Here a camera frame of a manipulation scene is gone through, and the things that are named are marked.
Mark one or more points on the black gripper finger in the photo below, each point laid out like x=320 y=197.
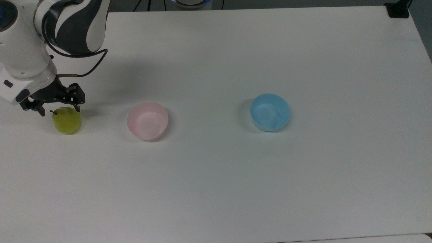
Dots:
x=33 y=105
x=78 y=98

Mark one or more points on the pink plastic bowl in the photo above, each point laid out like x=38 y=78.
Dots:
x=147 y=121

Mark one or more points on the light blue plastic bowl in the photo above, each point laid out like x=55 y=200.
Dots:
x=270 y=113

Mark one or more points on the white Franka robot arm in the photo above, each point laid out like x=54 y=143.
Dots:
x=20 y=50

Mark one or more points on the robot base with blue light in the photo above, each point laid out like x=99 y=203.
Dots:
x=190 y=2

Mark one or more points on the black corner clamp mount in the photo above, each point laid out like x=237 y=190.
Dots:
x=398 y=10

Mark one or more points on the green pear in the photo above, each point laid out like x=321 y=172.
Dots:
x=67 y=121

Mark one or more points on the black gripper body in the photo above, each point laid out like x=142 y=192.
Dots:
x=50 y=92

